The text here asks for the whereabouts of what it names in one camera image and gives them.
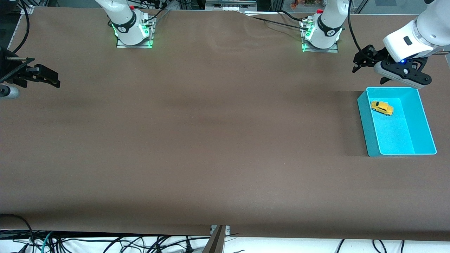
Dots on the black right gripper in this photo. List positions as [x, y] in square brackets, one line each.
[21, 73]

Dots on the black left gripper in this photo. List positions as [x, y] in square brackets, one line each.
[373, 55]

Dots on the yellow beetle toy car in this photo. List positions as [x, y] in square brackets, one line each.
[382, 108]

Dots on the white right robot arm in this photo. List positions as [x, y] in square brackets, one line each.
[123, 21]

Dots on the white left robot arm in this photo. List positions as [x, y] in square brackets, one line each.
[429, 28]

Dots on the teal plastic bin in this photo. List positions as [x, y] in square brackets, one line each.
[397, 137]

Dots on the orange background items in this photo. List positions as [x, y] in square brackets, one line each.
[294, 4]

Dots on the white power strip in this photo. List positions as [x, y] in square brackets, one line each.
[230, 8]

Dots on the brown table cover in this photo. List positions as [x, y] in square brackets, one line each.
[246, 175]

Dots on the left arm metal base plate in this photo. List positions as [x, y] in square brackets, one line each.
[316, 51]

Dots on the aluminium corner bracket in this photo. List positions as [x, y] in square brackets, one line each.
[27, 9]

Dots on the aluminium frame rail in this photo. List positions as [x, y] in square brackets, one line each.
[232, 2]

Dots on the aluminium profile post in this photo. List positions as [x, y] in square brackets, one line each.
[216, 244]

